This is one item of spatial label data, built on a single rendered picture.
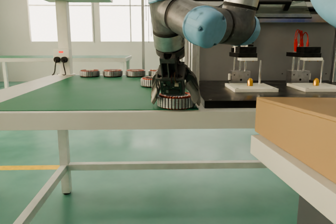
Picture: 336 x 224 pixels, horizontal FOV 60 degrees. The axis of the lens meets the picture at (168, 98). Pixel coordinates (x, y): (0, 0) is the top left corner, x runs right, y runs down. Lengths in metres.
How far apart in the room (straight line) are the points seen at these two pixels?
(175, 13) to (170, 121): 0.33
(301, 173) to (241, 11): 0.35
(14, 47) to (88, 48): 1.82
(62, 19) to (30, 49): 6.32
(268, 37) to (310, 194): 0.98
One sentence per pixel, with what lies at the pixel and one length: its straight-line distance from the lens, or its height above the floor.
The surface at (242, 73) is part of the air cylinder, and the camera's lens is 1.21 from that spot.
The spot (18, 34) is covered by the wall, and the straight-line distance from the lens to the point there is 8.21.
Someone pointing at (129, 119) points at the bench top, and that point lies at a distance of 0.81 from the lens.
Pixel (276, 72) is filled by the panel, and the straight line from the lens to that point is 1.39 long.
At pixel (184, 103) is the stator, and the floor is 0.77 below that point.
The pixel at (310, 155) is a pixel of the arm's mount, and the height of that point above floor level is 0.77.
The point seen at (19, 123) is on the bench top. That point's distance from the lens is 0.89.
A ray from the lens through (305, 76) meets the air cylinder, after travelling 1.30.
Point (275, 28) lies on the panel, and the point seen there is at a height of 1.00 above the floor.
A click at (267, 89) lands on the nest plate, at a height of 0.78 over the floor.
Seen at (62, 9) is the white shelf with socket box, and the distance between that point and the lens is 1.81.
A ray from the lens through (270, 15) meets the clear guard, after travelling 0.95.
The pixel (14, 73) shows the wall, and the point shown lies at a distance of 8.31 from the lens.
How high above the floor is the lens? 0.93
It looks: 10 degrees down
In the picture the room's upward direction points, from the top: straight up
